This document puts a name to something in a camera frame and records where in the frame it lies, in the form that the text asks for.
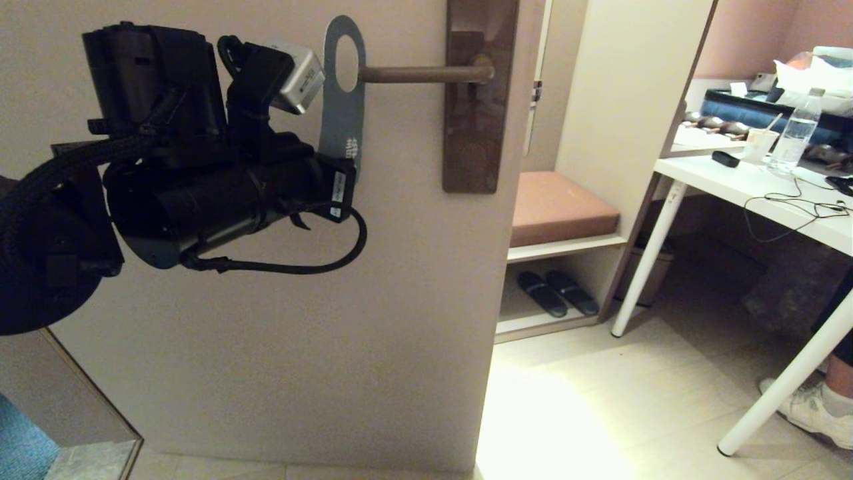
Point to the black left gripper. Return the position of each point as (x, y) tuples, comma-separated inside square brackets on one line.
[(220, 206)]

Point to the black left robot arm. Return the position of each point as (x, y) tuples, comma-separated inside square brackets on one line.
[(153, 73)]

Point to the beige room door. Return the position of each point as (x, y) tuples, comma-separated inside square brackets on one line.
[(266, 366)]

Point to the dark grey slipper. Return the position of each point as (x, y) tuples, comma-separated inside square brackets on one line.
[(543, 294), (576, 293)]

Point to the brown bench cushion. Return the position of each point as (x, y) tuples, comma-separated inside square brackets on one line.
[(563, 210)]

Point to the beige open shoe cabinet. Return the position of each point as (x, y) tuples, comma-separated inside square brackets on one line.
[(620, 100)]

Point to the brown waste bin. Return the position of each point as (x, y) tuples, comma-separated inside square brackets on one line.
[(656, 273)]

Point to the brown rounded object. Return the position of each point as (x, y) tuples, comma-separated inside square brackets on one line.
[(696, 120), (733, 128)]

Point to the white flat board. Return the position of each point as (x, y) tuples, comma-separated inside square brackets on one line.
[(700, 140)]

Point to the white table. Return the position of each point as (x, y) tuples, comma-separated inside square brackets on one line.
[(713, 180)]

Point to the small black oblong object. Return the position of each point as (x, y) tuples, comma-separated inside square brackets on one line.
[(726, 159)]

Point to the dark blue long case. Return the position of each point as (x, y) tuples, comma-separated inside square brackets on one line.
[(740, 110)]

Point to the small white tag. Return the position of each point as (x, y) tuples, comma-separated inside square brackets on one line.
[(738, 90)]

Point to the white paper cup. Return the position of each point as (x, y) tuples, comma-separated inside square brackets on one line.
[(761, 146)]

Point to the grey plastic bag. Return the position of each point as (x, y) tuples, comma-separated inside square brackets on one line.
[(786, 293)]

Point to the clear plastic water bottle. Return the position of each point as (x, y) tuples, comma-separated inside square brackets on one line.
[(798, 136)]

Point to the white sneaker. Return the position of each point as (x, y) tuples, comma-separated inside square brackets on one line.
[(803, 408)]

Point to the small black device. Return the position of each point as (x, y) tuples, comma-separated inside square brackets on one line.
[(841, 184)]

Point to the person in black trousers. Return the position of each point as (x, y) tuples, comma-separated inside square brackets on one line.
[(845, 346)]

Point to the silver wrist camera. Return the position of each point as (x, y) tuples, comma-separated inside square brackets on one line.
[(300, 76)]

